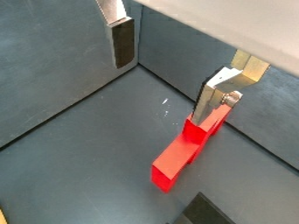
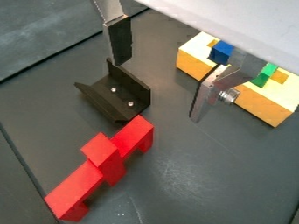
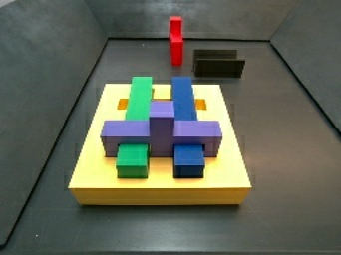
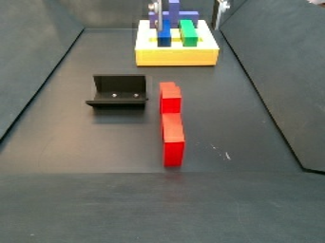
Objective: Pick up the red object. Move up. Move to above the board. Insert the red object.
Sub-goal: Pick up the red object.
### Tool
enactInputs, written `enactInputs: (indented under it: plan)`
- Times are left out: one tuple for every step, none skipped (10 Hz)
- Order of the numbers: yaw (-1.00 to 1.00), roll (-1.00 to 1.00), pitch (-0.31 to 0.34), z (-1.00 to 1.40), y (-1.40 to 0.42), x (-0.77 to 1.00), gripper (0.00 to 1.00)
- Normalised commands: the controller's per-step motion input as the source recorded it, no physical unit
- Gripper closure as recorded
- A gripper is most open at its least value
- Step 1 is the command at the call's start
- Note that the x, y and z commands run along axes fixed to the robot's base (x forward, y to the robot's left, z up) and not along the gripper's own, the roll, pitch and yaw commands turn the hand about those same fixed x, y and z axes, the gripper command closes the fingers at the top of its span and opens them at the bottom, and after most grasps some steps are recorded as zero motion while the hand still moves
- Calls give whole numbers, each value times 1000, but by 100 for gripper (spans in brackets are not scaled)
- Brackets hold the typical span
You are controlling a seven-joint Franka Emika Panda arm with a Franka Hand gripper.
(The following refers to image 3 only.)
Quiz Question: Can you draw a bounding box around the red block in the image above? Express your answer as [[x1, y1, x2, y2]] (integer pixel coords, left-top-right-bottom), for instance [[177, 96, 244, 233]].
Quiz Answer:
[[170, 16, 184, 66]]

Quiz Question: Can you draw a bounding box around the blue bar block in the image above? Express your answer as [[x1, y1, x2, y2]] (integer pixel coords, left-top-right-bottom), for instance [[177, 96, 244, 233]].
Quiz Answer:
[[172, 77, 205, 178]]

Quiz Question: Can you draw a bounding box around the yellow base board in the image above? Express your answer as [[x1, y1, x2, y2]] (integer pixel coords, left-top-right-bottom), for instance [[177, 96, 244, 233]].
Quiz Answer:
[[69, 84, 252, 205]]

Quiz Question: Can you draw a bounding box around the green bar block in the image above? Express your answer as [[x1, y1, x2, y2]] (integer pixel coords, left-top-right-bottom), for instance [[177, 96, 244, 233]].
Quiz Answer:
[[117, 77, 153, 178]]

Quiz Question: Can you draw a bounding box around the black angle bracket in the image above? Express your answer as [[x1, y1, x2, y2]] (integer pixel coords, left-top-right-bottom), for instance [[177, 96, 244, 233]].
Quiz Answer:
[[193, 50, 245, 78]]

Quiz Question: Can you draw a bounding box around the purple cross block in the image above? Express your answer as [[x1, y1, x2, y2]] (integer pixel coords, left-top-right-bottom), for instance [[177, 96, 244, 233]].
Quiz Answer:
[[101, 101, 223, 157]]

